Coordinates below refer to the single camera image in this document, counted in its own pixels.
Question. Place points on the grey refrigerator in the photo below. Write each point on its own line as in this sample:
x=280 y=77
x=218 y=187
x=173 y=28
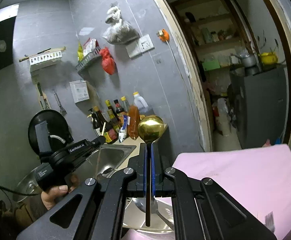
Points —
x=260 y=100

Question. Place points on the white plastic bag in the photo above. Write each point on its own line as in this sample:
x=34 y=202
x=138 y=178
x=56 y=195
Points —
x=223 y=108

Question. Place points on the pink floral tablecloth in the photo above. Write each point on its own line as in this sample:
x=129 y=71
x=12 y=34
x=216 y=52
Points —
x=235 y=180

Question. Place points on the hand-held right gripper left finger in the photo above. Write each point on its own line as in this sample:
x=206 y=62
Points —
x=145 y=165

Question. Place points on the black pan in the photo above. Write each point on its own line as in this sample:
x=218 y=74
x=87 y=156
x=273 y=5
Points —
x=58 y=122

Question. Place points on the yellow snack packet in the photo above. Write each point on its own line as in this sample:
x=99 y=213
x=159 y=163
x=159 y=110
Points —
x=80 y=52

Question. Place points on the gold spoon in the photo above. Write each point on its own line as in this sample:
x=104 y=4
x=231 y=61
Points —
x=150 y=130

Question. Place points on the dark bottle yellow label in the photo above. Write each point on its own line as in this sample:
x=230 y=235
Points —
x=110 y=136

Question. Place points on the clear glass bottle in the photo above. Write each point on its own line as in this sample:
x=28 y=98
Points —
x=125 y=105

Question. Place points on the red cap sauce bottle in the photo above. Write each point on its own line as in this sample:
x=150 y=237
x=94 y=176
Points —
x=118 y=108

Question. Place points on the aluminium pot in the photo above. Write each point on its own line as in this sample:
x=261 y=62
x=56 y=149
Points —
x=248 y=60

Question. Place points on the yellow cap sauce bottle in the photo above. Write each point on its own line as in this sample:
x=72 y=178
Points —
x=111 y=113

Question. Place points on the person's left hand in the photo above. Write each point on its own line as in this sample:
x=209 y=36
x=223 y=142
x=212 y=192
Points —
x=53 y=197

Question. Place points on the white wall box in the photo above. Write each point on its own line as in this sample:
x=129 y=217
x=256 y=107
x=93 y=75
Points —
x=79 y=91

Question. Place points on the orange sauce pouch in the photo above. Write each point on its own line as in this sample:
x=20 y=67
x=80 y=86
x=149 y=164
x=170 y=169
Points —
x=133 y=122

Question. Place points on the white basket rack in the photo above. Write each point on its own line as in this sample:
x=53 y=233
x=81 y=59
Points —
x=45 y=58

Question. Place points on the steel pot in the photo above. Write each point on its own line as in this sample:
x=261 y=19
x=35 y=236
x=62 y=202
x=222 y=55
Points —
x=26 y=187

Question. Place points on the wooden shelf unit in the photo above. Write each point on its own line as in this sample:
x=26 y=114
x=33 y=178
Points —
x=218 y=20

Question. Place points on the dark pump bottle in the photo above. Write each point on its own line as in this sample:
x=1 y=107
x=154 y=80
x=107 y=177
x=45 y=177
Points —
x=95 y=120

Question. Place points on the white sauce pouch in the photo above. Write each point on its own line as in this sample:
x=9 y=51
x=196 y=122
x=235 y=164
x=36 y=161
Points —
x=124 y=130

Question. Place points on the blue packet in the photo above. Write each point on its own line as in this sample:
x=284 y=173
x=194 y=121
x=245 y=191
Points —
x=278 y=140

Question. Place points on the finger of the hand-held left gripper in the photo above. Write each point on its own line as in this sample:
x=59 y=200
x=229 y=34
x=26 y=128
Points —
x=98 y=140
x=94 y=151

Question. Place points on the clear plastic bag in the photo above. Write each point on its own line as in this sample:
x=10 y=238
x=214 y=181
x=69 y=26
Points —
x=120 y=32

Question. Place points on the steel sink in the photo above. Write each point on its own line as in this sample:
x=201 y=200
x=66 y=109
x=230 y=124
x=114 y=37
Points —
x=110 y=157

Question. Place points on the white wall socket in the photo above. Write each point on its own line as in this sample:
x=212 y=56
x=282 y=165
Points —
x=140 y=46

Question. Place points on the green box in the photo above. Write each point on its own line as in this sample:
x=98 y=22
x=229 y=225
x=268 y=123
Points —
x=210 y=65

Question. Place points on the worn door frame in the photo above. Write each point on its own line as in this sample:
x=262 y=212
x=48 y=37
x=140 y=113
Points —
x=185 y=62

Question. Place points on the grey wall shelf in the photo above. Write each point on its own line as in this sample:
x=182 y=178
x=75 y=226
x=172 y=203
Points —
x=88 y=61

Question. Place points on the white plastic utensil holder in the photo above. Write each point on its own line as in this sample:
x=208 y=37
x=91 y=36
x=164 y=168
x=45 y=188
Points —
x=164 y=205

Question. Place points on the green jar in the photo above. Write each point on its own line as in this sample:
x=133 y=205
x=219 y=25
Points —
x=206 y=36

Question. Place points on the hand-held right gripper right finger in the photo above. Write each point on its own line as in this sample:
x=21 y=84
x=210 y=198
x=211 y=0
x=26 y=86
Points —
x=153 y=165

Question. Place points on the orange plug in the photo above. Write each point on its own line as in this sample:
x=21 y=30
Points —
x=164 y=36

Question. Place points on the hanging metal spatula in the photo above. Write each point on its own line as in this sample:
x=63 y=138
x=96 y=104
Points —
x=59 y=102

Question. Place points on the red snack packet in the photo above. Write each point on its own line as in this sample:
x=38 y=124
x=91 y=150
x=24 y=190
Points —
x=90 y=45

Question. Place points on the wooden chopstick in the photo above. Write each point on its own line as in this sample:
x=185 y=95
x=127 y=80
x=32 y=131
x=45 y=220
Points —
x=103 y=130

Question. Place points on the red plastic bag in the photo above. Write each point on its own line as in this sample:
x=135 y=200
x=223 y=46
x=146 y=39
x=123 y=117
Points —
x=108 y=62

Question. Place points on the yellow bowl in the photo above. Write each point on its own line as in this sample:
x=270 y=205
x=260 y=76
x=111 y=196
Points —
x=268 y=58

